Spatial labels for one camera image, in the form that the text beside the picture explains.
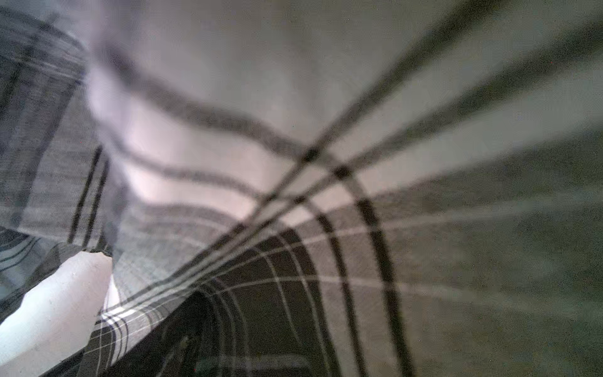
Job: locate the grey plaid shirt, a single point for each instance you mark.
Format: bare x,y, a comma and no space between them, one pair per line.
301,188

